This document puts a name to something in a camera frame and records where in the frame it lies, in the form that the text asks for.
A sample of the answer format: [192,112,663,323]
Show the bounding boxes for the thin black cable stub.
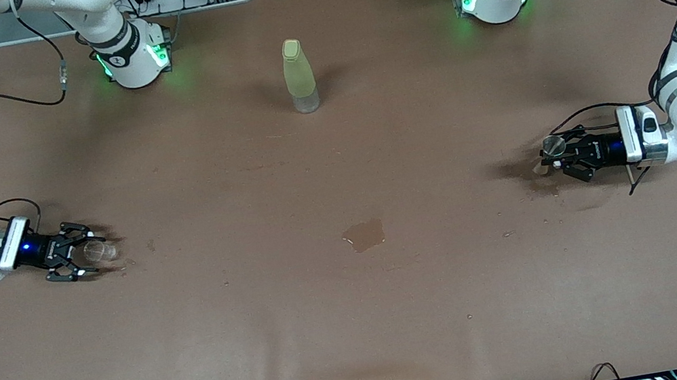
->
[624,164,656,197]

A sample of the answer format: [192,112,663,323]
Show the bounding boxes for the steel double jigger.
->
[528,133,573,177]

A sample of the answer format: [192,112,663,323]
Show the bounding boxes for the large liquid puddle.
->
[340,217,388,256]

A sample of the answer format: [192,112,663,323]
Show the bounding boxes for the clear glass measuring cup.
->
[79,235,121,268]

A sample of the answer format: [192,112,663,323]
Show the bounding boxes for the green capped glass shaker bottle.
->
[278,35,323,117]

